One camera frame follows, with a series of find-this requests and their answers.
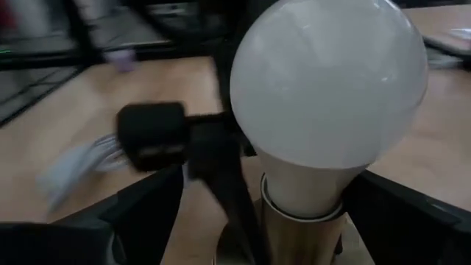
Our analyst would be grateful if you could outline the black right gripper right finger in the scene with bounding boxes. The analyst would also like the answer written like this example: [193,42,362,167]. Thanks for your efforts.
[344,169,471,265]

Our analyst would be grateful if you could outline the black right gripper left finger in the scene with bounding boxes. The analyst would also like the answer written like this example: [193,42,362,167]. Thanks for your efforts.
[0,164,185,265]

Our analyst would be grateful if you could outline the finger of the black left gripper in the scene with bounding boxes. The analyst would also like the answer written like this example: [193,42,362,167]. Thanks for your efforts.
[186,112,275,265]

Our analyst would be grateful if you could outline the brass lamp socket base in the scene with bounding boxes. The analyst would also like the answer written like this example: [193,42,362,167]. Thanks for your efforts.
[257,172,349,265]

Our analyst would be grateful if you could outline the white light bulb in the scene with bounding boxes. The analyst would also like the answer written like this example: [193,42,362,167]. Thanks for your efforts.
[229,0,430,223]

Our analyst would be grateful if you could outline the purple round disc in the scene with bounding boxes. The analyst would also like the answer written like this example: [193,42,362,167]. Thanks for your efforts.
[104,49,138,74]

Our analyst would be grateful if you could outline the black aluminium table frame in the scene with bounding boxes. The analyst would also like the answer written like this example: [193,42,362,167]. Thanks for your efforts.
[0,36,222,128]

